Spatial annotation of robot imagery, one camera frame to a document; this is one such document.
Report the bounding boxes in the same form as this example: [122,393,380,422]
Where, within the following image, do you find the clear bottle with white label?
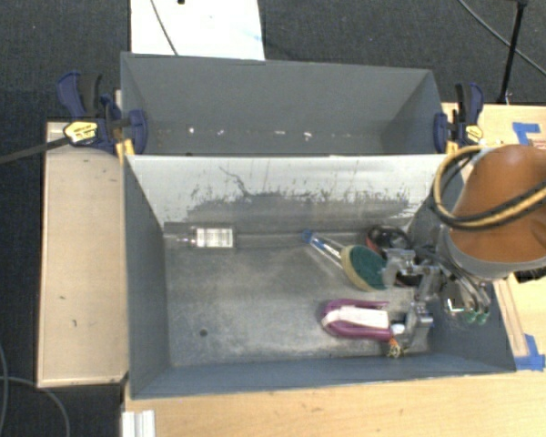
[164,225,238,250]

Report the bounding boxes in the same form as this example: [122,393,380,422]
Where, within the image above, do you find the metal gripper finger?
[380,248,418,290]
[394,301,435,354]

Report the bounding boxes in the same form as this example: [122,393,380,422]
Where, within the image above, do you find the pale wood board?
[36,120,129,389]

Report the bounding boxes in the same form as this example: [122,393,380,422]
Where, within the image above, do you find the grey metal bin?
[119,51,519,401]

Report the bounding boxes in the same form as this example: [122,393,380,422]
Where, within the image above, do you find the black cylinder on white bracket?
[514,264,546,285]

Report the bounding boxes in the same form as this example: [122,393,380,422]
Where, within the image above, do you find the clear-handled green sponge brush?
[300,229,389,293]

